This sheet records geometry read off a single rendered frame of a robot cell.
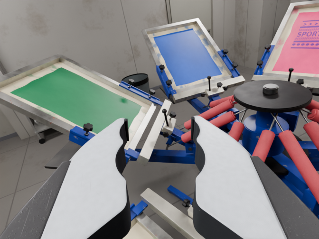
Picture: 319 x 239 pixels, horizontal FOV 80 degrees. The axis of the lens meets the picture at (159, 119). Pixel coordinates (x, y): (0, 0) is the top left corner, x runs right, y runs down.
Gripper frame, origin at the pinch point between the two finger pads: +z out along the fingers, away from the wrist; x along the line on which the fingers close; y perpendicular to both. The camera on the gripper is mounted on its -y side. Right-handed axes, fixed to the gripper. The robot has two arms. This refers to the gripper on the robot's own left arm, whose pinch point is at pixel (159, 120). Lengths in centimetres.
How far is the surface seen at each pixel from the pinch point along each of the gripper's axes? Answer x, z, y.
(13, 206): -176, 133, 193
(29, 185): -173, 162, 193
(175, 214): 5, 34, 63
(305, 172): 53, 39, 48
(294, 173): 58, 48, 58
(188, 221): 9, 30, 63
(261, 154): 40, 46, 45
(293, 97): 56, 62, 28
